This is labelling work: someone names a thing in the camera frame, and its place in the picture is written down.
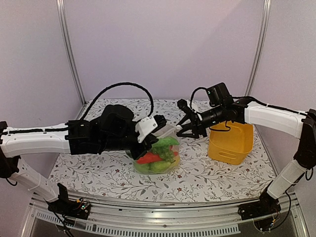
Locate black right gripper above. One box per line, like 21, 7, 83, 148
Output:
176, 104, 225, 139

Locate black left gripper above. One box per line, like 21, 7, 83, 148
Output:
100, 121, 158, 160

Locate orange carrot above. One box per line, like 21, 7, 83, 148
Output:
136, 152, 162, 164

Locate green bitter gourd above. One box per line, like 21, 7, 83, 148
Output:
152, 136, 180, 149

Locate clear zip top bag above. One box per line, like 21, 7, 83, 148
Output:
132, 124, 180, 175

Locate green grapes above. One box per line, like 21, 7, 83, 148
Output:
158, 147, 175, 162

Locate green apple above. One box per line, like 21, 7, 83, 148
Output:
134, 162, 150, 174

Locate green pear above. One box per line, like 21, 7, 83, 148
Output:
150, 161, 171, 173

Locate yellow lemon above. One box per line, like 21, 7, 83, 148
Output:
172, 158, 179, 166

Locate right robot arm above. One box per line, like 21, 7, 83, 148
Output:
177, 82, 316, 215

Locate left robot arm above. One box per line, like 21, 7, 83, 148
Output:
0, 105, 166, 214

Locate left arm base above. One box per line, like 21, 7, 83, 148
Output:
47, 195, 91, 220

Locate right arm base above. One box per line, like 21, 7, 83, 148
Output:
237, 194, 281, 232

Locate yellow plastic basket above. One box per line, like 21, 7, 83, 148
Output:
208, 121, 254, 165

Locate floral table cover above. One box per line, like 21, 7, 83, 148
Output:
46, 98, 276, 204

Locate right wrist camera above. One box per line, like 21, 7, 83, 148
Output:
177, 99, 198, 120

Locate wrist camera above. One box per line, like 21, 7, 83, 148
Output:
177, 99, 198, 120
135, 115, 166, 143

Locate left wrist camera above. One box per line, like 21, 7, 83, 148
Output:
135, 115, 166, 143

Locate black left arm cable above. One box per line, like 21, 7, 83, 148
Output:
82, 82, 154, 121

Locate aluminium front rail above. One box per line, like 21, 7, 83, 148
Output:
19, 190, 309, 237

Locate right aluminium post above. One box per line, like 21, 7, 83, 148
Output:
245, 0, 272, 96

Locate aluminium post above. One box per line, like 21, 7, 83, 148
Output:
245, 0, 272, 96
56, 0, 86, 105

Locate left aluminium post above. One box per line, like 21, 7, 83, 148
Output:
56, 0, 86, 105

